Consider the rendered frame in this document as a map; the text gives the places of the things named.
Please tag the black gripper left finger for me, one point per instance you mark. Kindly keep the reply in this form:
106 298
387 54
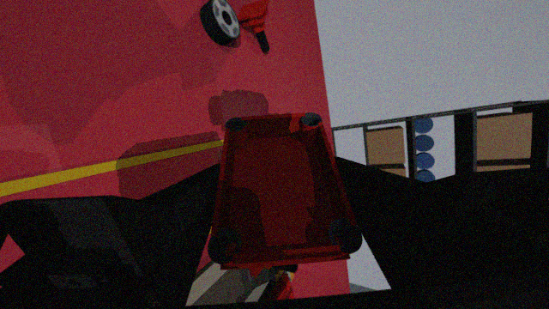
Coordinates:
159 238

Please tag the black toy wheel with grey hub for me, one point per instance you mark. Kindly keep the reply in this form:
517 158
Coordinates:
220 21

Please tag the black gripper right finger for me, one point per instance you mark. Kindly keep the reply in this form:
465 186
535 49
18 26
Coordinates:
408 224

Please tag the beige flat base plate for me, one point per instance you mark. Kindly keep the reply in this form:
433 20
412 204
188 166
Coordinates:
215 286

